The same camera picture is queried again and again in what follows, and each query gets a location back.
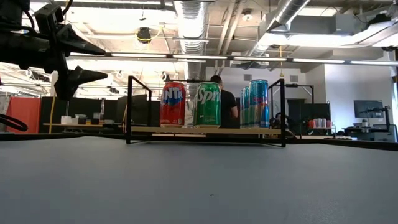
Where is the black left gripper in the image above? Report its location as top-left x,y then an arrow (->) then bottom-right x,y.
18,24 -> 109,101

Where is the red Fanta can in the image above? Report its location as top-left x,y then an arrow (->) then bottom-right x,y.
159,81 -> 187,128

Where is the green Sprite can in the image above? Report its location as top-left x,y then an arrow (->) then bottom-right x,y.
193,81 -> 222,129

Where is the blue silver Red Bull can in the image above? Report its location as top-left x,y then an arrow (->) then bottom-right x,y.
248,78 -> 271,129
241,85 -> 251,129

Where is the black office partition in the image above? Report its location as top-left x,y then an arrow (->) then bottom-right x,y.
40,95 -> 105,125

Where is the wooden office desk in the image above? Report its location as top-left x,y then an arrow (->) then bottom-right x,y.
43,123 -> 105,135

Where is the orange panel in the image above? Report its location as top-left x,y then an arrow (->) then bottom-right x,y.
5,96 -> 42,134

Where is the black hanging ceiling device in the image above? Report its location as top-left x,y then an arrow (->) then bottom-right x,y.
136,27 -> 153,44

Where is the large black monitor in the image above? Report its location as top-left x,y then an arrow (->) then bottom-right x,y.
115,94 -> 161,127

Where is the white crumpled sheet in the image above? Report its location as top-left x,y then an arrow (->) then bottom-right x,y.
185,91 -> 196,127

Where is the person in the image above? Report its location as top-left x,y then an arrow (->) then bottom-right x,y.
269,111 -> 295,138
210,74 -> 239,129

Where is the black cabinet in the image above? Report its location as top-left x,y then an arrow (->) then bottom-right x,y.
287,98 -> 331,135

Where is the black computer monitor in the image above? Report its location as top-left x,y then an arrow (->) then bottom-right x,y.
353,100 -> 384,119

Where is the grey box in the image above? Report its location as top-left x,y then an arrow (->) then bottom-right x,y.
373,123 -> 398,143

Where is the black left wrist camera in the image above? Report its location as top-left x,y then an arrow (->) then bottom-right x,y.
33,2 -> 65,32

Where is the yellow cable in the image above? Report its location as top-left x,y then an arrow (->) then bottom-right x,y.
48,0 -> 70,135

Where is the black strap loop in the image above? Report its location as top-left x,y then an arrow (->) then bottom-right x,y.
0,113 -> 29,132

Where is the silver corrugated air duct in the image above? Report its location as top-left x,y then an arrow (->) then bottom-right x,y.
173,0 -> 208,83

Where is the wooden shelf with black frame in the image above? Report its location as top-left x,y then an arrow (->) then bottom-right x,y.
125,74 -> 287,148

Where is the black metal rig frame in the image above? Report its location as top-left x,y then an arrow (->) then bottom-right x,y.
0,132 -> 398,152

